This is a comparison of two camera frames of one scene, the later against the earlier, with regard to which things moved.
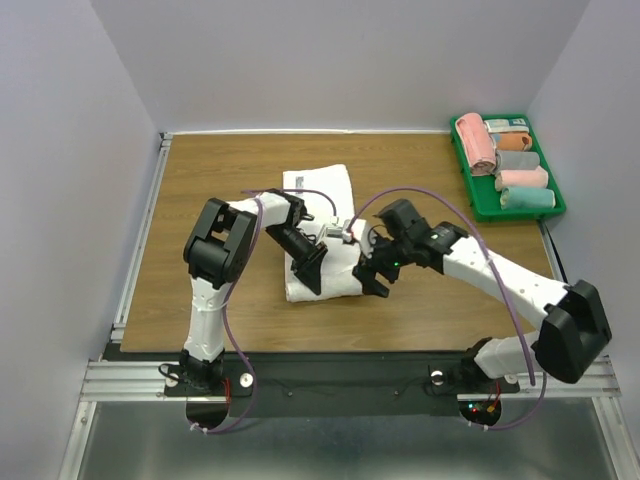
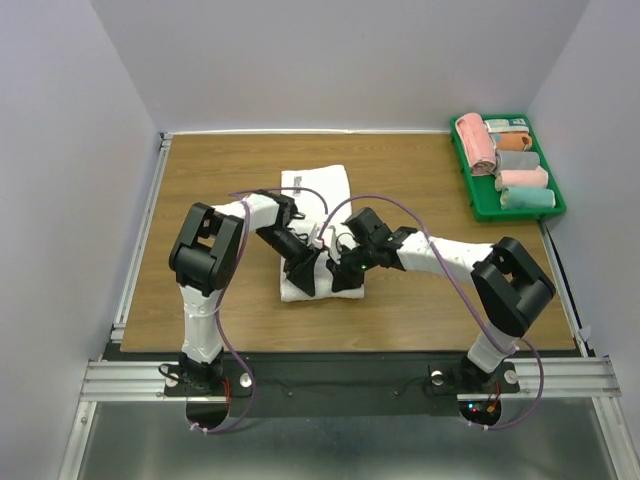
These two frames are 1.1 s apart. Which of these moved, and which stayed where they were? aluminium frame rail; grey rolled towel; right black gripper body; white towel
Moved: right black gripper body
Stayed: aluminium frame rail; white towel; grey rolled towel
